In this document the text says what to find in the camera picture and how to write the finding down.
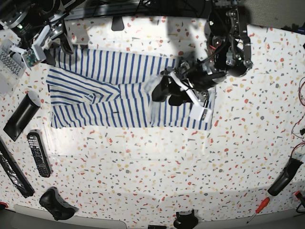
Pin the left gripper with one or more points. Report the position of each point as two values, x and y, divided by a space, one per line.
189 91

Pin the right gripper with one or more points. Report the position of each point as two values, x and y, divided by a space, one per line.
33 31

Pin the blue white striped t-shirt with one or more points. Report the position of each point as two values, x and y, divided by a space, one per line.
105 88

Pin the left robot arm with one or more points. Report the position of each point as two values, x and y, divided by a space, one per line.
229 53

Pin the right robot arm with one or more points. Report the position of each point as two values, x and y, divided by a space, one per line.
45 8

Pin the clear plastic screw box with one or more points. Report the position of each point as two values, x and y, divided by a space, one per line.
12 69

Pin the black tv remote control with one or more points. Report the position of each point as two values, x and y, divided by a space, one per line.
39 154

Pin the long black bar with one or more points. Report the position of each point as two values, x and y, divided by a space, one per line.
14 172

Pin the black game controller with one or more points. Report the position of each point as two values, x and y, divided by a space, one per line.
51 203

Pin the black round mount bottom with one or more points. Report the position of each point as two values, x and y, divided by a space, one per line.
186 220

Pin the black curved handle part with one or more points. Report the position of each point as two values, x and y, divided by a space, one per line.
285 176

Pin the red handled screwdriver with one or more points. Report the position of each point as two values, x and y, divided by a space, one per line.
263 204

